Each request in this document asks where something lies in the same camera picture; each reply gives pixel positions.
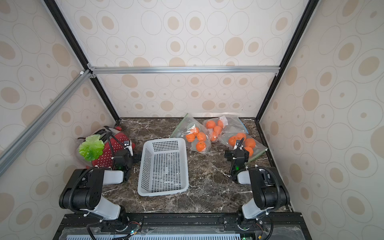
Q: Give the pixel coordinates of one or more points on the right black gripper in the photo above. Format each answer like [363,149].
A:
[235,154]

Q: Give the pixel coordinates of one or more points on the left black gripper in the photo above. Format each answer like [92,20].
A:
[133,156]

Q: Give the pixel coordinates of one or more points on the green zip-top bag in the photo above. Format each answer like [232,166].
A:
[191,131]

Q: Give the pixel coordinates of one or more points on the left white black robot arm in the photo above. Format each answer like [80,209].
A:
[83,192]

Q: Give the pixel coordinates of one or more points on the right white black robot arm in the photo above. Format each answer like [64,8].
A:
[268,189]

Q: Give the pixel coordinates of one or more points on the right green-edged zip-top bag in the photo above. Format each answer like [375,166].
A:
[234,137]

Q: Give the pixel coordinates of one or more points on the middle clear zip-top bag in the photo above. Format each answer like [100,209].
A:
[223,126]

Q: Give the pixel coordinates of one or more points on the red dotted toaster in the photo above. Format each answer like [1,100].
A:
[114,140]

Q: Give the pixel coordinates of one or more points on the green plastic leaf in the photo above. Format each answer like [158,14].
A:
[92,148]

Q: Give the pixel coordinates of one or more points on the white perforated plastic basket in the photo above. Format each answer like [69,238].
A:
[164,168]

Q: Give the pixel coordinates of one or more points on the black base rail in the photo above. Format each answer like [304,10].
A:
[213,226]

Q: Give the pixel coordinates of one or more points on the horizontal aluminium rail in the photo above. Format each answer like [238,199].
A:
[182,70]

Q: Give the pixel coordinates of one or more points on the diagonal aluminium rail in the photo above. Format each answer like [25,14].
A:
[15,149]

